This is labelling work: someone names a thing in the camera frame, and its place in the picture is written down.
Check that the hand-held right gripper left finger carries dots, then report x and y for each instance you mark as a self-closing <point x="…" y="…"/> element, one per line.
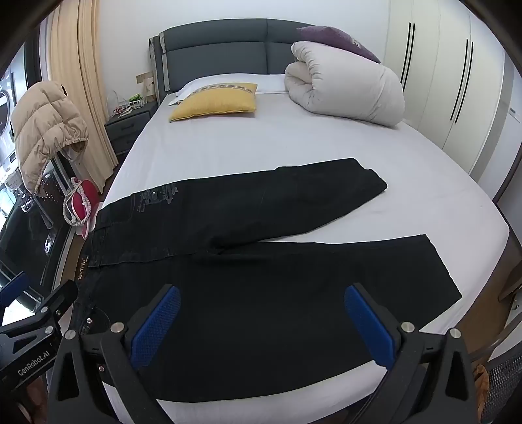
<point x="157" y="326"/>

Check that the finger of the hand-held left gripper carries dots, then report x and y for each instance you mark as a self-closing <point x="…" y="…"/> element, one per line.
<point x="12" y="289"/>
<point x="53" y="303"/>

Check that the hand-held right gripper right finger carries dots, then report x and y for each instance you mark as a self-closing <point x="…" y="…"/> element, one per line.
<point x="369" y="326"/>

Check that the black pants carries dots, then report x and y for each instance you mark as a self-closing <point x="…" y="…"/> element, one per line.
<point x="244" y="301"/>

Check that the red and white bag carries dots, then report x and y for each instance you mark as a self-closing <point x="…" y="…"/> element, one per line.
<point x="83" y="204"/>

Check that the orange cloth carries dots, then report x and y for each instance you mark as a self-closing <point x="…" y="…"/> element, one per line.
<point x="480" y="385"/>

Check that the black mesh chair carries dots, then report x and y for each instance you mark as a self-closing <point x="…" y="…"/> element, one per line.
<point x="503" y="379"/>

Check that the beige puffer jacket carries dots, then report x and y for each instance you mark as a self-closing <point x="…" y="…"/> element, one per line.
<point x="45" y="126"/>

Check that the grey nightstand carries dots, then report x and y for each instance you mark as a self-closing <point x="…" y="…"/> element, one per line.
<point x="126" y="130"/>

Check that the bed with white sheet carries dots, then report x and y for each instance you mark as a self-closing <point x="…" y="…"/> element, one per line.
<point x="285" y="142"/>

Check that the beige curtain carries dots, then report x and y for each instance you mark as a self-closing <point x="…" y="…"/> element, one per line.
<point x="85" y="73"/>

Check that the yellow pillow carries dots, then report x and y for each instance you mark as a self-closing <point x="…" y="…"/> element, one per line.
<point x="216" y="102"/>

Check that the small wooden board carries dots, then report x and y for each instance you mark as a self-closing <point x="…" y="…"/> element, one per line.
<point x="147" y="85"/>

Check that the rolled white duvet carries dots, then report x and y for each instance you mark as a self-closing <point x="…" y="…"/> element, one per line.
<point x="346" y="85"/>

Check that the cream wardrobe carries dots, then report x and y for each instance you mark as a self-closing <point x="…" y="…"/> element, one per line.
<point x="440" y="81"/>

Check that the white pillow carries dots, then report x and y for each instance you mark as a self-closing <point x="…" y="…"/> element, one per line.
<point x="269" y="83"/>

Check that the grey padded headboard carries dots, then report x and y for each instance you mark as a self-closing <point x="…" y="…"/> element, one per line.
<point x="220" y="49"/>

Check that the purple pillow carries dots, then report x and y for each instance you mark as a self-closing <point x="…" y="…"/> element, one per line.
<point x="338" y="43"/>

